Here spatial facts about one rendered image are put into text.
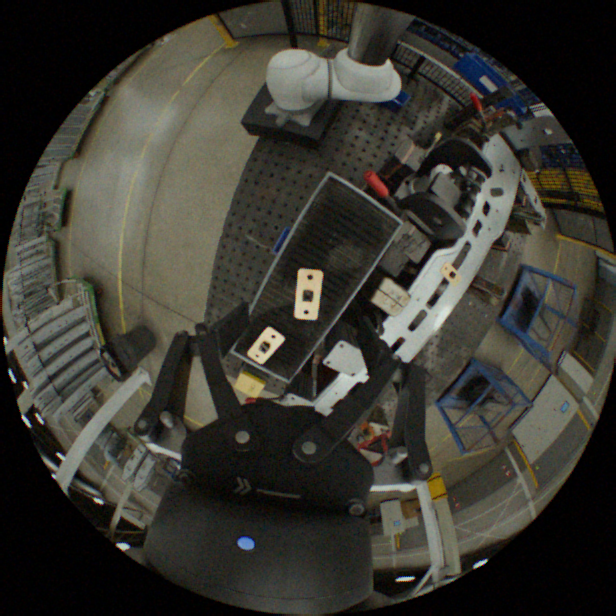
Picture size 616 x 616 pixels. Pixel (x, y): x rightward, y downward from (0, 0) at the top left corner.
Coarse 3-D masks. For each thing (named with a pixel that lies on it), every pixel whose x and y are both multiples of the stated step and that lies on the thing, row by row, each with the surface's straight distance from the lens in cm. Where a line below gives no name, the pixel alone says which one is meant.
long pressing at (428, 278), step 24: (504, 144) 96; (504, 168) 87; (504, 192) 81; (480, 216) 67; (504, 216) 78; (456, 240) 59; (480, 240) 66; (432, 264) 54; (480, 264) 68; (408, 288) 51; (432, 288) 56; (456, 288) 61; (408, 312) 54; (432, 312) 58; (384, 336) 54; (408, 336) 58; (408, 360) 64; (336, 384) 63
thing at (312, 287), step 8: (304, 272) 28; (312, 272) 28; (320, 272) 28; (304, 280) 28; (312, 280) 28; (320, 280) 28; (304, 288) 29; (312, 288) 29; (320, 288) 29; (296, 296) 29; (304, 296) 28; (312, 296) 28; (296, 304) 30; (304, 304) 29; (312, 304) 29; (296, 312) 30; (312, 312) 30
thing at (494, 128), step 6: (510, 114) 66; (498, 120) 71; (504, 120) 68; (510, 120) 67; (516, 120) 67; (492, 126) 72; (498, 126) 70; (504, 126) 69; (516, 126) 69; (522, 126) 68; (486, 132) 73; (492, 132) 72; (498, 132) 71
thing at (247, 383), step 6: (246, 372) 43; (240, 378) 43; (246, 378) 43; (252, 378) 42; (258, 378) 43; (240, 384) 45; (246, 384) 44; (252, 384) 43; (258, 384) 43; (264, 384) 42; (240, 390) 47; (246, 390) 46; (252, 390) 45; (258, 390) 44; (252, 396) 47
